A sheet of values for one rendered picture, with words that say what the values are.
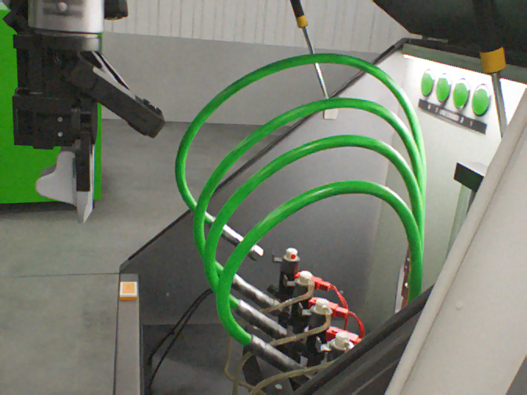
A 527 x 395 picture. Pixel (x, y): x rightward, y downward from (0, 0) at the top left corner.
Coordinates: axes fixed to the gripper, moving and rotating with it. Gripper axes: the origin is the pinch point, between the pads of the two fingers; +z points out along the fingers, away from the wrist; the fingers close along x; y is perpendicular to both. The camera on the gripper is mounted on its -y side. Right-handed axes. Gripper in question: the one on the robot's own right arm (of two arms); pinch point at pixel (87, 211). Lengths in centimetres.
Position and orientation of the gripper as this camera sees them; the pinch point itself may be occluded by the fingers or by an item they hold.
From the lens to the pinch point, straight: 72.5
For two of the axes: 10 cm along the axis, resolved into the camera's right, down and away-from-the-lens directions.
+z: -0.9, 9.4, 3.2
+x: 2.0, 3.4, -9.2
